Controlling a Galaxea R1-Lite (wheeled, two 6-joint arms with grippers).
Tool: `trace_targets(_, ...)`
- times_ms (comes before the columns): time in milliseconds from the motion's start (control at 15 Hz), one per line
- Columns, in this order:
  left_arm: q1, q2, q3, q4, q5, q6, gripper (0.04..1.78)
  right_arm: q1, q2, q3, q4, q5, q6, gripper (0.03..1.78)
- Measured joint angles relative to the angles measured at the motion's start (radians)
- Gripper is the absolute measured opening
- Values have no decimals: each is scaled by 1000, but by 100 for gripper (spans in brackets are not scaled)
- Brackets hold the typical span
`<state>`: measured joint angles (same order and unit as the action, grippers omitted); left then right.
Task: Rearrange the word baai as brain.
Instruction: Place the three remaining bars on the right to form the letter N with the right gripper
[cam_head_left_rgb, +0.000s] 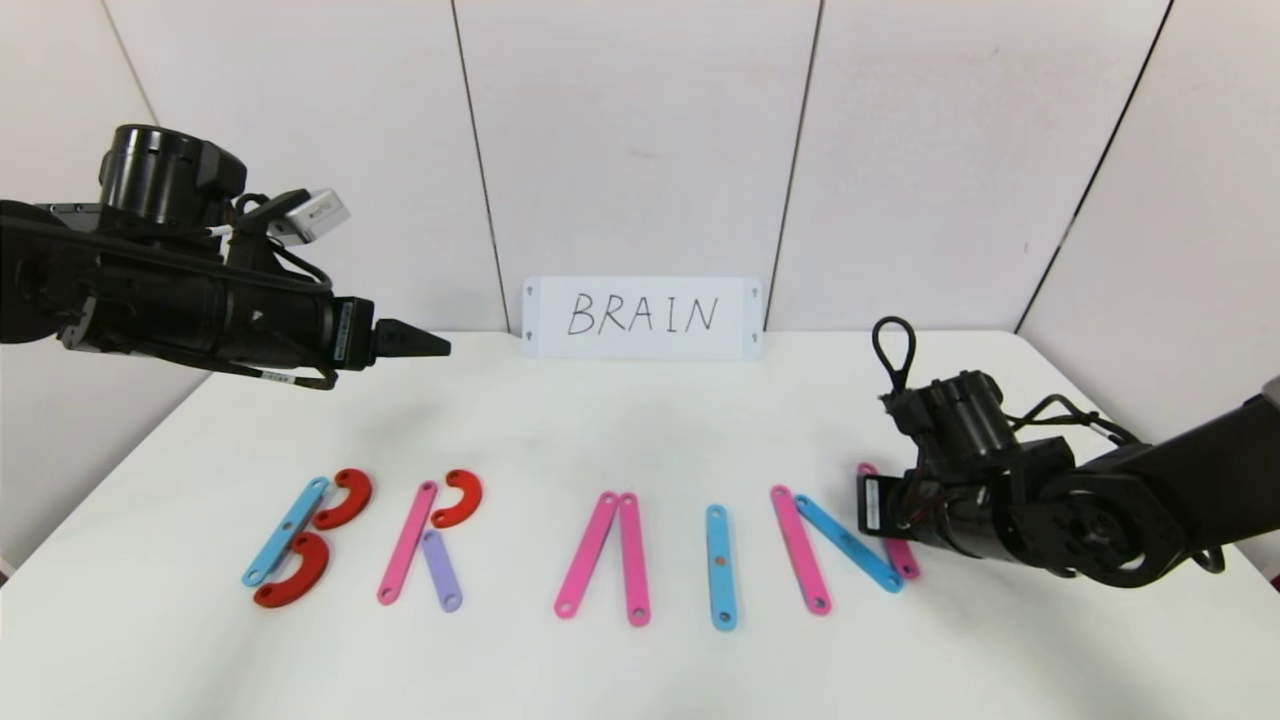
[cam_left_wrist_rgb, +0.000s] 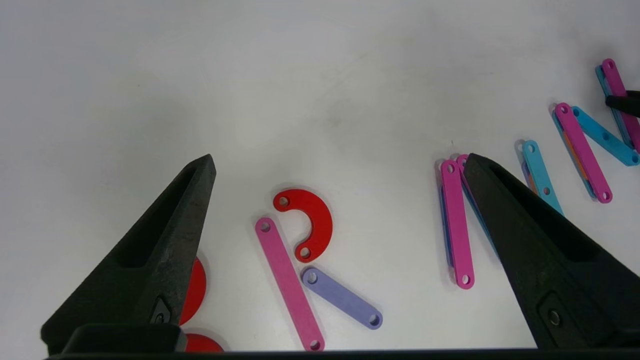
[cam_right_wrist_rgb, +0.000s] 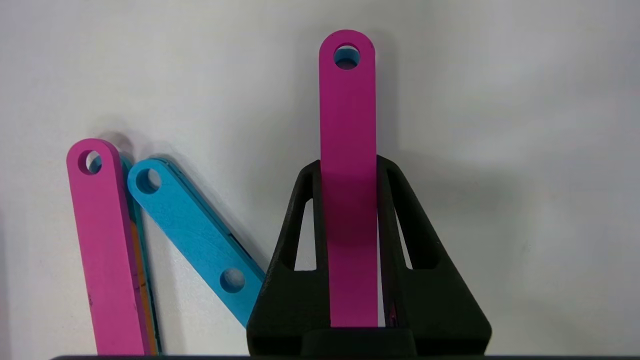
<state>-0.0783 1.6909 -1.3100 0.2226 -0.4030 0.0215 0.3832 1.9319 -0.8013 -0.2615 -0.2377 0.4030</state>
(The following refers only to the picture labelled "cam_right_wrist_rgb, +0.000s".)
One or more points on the long pink bar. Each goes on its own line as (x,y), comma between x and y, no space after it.
(105,250)

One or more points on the short blue bar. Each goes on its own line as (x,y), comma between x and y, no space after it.
(195,230)

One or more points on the short pink bar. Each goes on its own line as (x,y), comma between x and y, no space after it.
(347,125)

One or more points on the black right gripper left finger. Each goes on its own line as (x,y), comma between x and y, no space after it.
(285,310)

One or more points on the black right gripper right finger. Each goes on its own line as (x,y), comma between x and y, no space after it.
(435,310)

